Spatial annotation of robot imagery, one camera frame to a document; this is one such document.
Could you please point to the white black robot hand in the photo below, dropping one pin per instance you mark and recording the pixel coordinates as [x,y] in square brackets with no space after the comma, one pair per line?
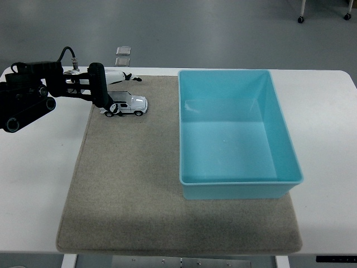
[97,83]

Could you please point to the white toy car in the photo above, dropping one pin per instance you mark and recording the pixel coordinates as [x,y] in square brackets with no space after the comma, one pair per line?
[136,103]

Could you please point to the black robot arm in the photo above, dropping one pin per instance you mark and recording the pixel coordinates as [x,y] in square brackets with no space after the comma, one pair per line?
[25,89]

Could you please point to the blue plastic box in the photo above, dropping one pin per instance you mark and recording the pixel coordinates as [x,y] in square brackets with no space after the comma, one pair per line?
[228,145]

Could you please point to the silver square floor plate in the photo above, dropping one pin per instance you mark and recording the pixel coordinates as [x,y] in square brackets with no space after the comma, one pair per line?
[123,50]
[122,62]

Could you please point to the grey-brown felt mat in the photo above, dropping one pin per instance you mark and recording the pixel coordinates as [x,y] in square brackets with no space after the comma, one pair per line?
[125,167]

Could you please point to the white table leg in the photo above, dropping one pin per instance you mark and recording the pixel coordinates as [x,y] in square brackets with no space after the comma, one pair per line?
[282,262]
[69,262]

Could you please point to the grey metal plate with screws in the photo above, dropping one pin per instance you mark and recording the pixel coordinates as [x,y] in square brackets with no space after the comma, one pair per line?
[181,263]

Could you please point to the white cart leg with caster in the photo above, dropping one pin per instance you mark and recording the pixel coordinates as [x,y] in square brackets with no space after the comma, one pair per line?
[301,16]
[347,15]

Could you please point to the black table control panel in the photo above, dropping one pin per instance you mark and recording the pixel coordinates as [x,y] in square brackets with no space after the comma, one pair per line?
[336,259]

